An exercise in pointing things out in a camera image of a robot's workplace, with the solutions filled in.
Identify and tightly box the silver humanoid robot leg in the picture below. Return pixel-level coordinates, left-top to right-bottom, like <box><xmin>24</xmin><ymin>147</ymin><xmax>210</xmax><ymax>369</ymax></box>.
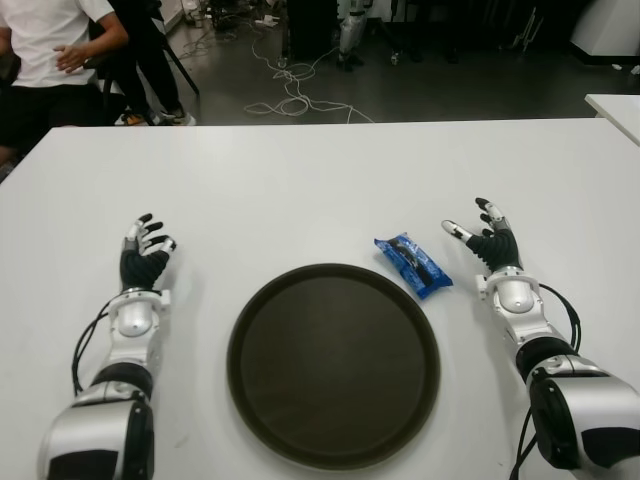
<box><xmin>335</xmin><ymin>0</ymin><xmax>369</xmax><ymax>71</ymax></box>

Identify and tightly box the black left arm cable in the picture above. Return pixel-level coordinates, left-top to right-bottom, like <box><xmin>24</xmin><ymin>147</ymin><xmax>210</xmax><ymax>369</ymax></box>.
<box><xmin>71</xmin><ymin>299</ymin><xmax>119</xmax><ymax>396</ymax></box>

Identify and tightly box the white cabinet with black base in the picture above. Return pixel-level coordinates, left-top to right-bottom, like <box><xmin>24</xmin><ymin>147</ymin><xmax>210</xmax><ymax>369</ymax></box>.
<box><xmin>569</xmin><ymin>0</ymin><xmax>640</xmax><ymax>66</ymax></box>

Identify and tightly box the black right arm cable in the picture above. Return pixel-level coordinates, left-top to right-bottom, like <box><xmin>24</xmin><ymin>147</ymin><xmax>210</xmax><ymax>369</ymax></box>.
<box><xmin>537</xmin><ymin>282</ymin><xmax>584</xmax><ymax>354</ymax></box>

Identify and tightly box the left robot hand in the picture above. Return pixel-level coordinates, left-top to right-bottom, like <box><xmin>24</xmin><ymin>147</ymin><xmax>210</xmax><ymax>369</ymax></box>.
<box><xmin>118</xmin><ymin>213</ymin><xmax>179</xmax><ymax>292</ymax></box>

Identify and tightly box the black folding chair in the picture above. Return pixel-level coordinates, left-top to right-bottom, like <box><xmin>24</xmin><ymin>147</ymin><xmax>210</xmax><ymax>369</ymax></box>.
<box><xmin>82</xmin><ymin>0</ymin><xmax>201</xmax><ymax>126</ymax></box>

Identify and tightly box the person in white shirt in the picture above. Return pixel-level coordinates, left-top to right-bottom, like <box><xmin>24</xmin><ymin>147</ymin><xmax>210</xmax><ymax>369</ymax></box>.
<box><xmin>0</xmin><ymin>0</ymin><xmax>131</xmax><ymax>161</ymax></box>

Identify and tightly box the person with black trousers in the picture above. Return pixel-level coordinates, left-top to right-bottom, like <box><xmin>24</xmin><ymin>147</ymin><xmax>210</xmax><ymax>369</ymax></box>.
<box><xmin>107</xmin><ymin>0</ymin><xmax>197</xmax><ymax>126</ymax></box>

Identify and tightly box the folded metal stand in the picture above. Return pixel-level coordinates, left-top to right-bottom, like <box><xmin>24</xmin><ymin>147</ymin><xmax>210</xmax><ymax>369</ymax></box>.
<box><xmin>509</xmin><ymin>4</ymin><xmax>545</xmax><ymax>51</ymax></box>

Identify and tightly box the white side table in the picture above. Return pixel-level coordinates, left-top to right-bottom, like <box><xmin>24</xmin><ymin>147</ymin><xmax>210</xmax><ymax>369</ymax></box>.
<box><xmin>584</xmin><ymin>92</ymin><xmax>640</xmax><ymax>149</ymax></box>

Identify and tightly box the white floor cable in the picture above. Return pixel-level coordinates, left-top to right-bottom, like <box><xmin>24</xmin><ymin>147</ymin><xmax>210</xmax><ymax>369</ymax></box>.
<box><xmin>243</xmin><ymin>34</ymin><xmax>376</xmax><ymax>125</ymax></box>

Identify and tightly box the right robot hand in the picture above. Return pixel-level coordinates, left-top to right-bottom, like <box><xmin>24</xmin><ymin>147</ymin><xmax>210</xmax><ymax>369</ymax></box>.
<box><xmin>439</xmin><ymin>196</ymin><xmax>524</xmax><ymax>275</ymax></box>

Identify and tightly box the black wheeled chair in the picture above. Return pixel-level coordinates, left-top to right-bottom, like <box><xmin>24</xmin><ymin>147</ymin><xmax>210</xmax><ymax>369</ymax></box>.
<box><xmin>369</xmin><ymin>0</ymin><xmax>461</xmax><ymax>66</ymax></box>

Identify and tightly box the blue Oreo package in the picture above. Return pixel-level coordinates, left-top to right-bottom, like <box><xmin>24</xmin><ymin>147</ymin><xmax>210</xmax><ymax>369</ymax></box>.
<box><xmin>372</xmin><ymin>231</ymin><xmax>455</xmax><ymax>301</ymax></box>

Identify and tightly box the round brown tray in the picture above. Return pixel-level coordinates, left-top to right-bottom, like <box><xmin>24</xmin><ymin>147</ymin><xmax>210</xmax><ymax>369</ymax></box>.
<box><xmin>226</xmin><ymin>262</ymin><xmax>442</xmax><ymax>472</ymax></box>

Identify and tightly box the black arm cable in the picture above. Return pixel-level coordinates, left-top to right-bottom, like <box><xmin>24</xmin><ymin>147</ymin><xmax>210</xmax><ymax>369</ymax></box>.
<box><xmin>71</xmin><ymin>299</ymin><xmax>119</xmax><ymax>396</ymax></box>
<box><xmin>537</xmin><ymin>282</ymin><xmax>584</xmax><ymax>354</ymax></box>

